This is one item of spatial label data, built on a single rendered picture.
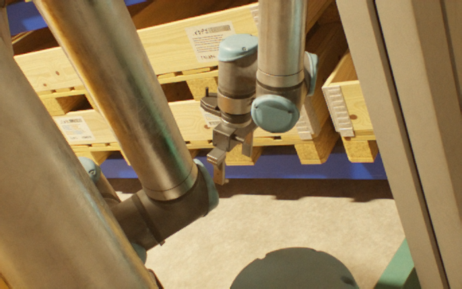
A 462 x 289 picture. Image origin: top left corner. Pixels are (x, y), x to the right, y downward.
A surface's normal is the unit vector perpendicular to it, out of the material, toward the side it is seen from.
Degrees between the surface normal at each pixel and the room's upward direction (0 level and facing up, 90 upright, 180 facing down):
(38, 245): 80
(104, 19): 111
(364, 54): 90
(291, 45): 102
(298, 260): 5
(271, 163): 90
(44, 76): 90
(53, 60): 90
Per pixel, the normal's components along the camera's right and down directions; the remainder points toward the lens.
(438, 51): 0.70, 0.09
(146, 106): 0.68, 0.46
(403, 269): -0.36, -0.81
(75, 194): 0.84, -0.24
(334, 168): -0.44, 0.58
